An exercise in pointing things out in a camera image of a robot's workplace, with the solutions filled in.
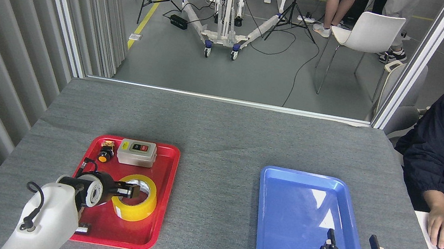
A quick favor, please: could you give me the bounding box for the yellow tape roll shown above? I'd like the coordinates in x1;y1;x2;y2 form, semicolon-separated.
108;171;161;225

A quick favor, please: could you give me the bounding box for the person's hand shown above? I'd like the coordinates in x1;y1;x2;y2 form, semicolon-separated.
422;206;444;249

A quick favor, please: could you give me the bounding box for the black yellow push button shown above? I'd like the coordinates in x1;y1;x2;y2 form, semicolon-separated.
96;138;117;165

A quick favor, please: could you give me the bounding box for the red plastic tray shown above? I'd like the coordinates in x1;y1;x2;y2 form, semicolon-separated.
62;130;182;249

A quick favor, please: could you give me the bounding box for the small black terminal block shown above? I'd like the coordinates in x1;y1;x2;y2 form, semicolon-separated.
75;221;92;236

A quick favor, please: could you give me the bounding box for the blue plastic tray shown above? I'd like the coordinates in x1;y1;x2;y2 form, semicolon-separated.
248;164;377;249

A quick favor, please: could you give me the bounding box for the grey office chair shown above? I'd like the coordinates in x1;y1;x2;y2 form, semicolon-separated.
373;57;431;142

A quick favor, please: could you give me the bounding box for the black power adapter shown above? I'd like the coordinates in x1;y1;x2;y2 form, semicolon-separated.
169;14;190;31

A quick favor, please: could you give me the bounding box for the white stand on wheels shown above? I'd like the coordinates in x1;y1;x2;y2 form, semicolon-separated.
174;0;286;68

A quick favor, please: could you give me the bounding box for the white plastic chair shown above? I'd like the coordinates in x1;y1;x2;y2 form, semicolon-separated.
311;4;407;107

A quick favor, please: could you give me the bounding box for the black equipment case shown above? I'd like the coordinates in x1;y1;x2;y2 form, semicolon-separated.
347;0;375;28

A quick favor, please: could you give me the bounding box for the white two-button switch box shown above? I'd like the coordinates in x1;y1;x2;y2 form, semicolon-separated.
115;138;159;169

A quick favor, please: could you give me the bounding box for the silver horizontal rail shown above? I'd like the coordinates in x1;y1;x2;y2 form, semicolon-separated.
84;73;374;128

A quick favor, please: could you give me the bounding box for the silver post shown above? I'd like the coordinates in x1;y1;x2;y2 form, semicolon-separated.
369;0;444;140

